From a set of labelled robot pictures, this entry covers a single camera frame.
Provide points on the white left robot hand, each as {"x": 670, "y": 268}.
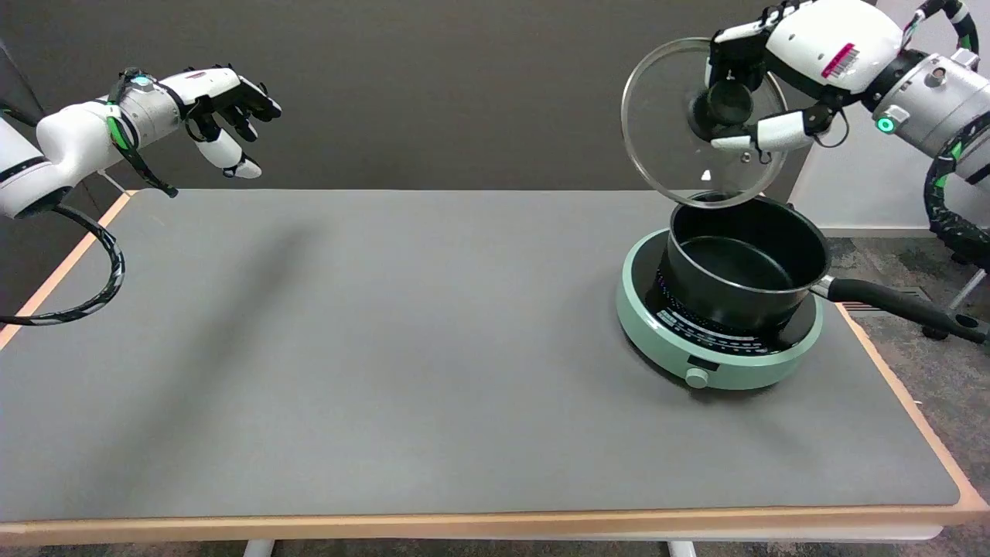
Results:
{"x": 209, "y": 85}

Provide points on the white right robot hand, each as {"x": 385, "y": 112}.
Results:
{"x": 827, "y": 42}

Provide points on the glass pot lid black knob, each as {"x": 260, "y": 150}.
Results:
{"x": 665, "y": 131}

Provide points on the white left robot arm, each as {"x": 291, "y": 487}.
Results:
{"x": 69, "y": 139}

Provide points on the grey chair leg with caster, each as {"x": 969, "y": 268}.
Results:
{"x": 967, "y": 290}

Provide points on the grey table mat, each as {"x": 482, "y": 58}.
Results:
{"x": 387, "y": 348}

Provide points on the green round induction cooker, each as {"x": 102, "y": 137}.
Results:
{"x": 657, "y": 340}

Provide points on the white table leg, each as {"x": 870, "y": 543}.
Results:
{"x": 682, "y": 548}
{"x": 258, "y": 548}

